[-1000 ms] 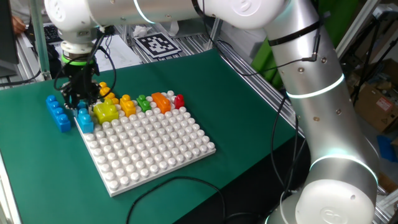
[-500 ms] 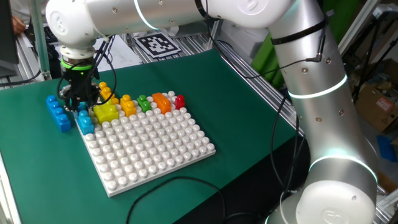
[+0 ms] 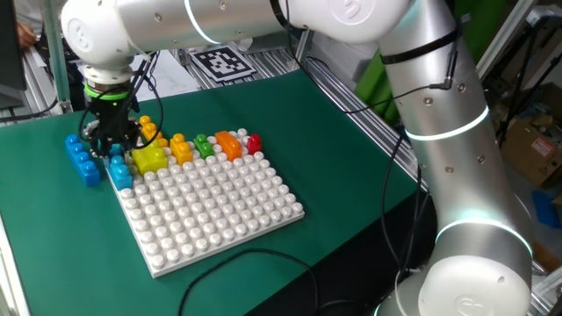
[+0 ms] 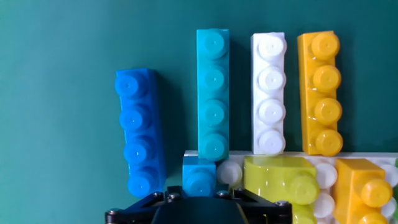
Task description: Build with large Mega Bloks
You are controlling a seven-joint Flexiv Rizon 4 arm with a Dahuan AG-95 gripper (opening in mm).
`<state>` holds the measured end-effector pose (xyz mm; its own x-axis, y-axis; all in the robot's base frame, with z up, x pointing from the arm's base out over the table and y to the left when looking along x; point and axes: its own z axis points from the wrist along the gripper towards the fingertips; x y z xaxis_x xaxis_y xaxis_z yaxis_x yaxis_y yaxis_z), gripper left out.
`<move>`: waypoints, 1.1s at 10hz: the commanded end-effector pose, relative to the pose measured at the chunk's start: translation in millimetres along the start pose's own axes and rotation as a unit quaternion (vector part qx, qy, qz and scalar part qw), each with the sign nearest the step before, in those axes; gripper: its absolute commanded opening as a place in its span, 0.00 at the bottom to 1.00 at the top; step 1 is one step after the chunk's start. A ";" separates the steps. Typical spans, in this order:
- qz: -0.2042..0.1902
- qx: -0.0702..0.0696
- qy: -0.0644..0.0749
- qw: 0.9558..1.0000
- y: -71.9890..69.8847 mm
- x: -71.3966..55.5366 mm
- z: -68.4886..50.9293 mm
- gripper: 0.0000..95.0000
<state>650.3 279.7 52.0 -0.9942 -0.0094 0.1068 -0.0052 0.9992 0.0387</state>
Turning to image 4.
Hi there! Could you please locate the blue four-stud block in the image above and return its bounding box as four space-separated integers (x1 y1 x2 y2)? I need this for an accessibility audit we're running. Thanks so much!
114 68 167 199

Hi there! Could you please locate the green two-stud block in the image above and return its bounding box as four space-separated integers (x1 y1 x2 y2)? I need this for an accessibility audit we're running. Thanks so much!
393 158 398 220

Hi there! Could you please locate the blue three-stud block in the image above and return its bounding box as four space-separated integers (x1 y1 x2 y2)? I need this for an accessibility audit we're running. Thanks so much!
182 155 217 198

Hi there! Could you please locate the lime yellow sloped block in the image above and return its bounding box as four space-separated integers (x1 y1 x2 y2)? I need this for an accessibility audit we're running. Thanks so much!
243 156 320 224

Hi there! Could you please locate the white four-stud block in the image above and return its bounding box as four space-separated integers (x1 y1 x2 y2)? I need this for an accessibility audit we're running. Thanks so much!
251 32 287 156

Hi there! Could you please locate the teal four-stud block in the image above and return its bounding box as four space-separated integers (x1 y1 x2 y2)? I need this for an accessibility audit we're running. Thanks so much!
196 28 231 162

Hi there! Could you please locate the orange-yellow two-stud block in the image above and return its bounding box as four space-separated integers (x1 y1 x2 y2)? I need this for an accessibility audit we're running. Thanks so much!
332 158 394 224

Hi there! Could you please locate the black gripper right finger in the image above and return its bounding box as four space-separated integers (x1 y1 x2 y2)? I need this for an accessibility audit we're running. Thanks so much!
214 184 294 224

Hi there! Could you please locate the orange-yellow four-stud block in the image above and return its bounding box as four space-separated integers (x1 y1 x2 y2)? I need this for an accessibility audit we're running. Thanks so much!
297 30 344 157

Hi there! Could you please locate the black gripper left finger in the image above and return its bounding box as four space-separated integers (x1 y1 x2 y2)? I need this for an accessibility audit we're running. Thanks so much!
104 185 184 224

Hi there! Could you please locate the white studded baseplate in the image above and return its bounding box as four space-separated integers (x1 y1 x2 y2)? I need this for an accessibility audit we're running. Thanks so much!
183 150 398 224

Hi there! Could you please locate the green table mat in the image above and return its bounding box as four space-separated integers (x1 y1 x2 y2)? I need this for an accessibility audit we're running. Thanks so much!
0 0 398 224

